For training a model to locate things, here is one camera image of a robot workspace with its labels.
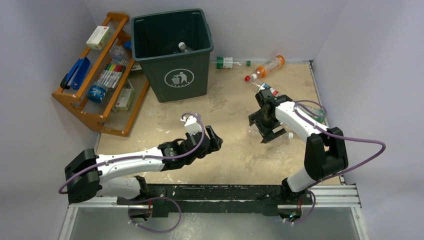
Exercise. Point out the white red small box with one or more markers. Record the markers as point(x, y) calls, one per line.
point(99, 38)

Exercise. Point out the blue tape roll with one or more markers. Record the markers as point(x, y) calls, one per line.
point(97, 92)

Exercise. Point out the dark green trash bin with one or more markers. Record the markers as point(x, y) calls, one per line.
point(154, 38)

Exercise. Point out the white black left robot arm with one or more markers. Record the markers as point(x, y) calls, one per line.
point(90, 175)

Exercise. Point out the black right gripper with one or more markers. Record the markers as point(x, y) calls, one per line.
point(267, 126)

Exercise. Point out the blue stapler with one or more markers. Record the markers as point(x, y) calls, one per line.
point(76, 76)

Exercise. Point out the green white staples box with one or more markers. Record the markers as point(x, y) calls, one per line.
point(125, 98)

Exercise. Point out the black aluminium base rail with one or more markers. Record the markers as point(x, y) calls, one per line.
point(163, 199)

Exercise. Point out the orange wooden shelf rack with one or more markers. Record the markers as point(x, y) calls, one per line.
point(104, 117)

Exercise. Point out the red white label bottle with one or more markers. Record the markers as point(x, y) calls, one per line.
point(260, 85)

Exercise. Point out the dark green label bottle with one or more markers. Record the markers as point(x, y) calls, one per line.
point(182, 48)

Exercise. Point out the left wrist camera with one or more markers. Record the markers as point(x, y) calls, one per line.
point(191, 124)

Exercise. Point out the orange drink bottle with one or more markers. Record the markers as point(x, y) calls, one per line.
point(265, 69)

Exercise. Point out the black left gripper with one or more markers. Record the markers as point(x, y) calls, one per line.
point(217, 140)

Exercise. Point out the green white label bottle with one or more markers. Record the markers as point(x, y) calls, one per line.
point(228, 63)

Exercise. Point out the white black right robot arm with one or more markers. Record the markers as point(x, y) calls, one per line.
point(325, 150)

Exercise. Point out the clear plastic cup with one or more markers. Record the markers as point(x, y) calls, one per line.
point(117, 53)

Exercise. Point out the crushed clear unlabelled bottle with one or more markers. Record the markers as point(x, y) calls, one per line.
point(279, 133)

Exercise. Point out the coloured marker set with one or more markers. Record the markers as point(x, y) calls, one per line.
point(111, 75)

